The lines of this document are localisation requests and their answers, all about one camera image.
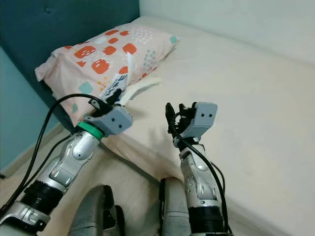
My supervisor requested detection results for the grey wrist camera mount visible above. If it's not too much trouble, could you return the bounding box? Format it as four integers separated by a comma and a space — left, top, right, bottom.
185, 102, 218, 139
84, 105, 133, 137

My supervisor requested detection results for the teal upholstered headboard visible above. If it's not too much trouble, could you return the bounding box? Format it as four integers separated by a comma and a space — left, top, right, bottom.
0, 0, 141, 129

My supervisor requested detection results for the cream mattress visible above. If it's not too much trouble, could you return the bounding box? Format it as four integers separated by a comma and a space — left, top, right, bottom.
74, 16, 315, 236

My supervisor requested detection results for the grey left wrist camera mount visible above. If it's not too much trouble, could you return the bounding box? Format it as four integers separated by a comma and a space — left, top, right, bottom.
84, 105, 133, 137

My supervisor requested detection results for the grey left robot leg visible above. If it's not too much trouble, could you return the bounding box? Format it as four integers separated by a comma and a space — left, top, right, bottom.
66, 184, 119, 236

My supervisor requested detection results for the pink pillow with red patches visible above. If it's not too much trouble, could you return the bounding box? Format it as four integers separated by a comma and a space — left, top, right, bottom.
34, 24, 179, 127

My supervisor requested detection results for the blue and white paperback book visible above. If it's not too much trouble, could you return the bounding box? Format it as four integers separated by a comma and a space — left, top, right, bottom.
97, 52, 162, 106

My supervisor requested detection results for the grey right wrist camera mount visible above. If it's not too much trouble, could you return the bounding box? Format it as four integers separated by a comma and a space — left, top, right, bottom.
185, 102, 218, 139

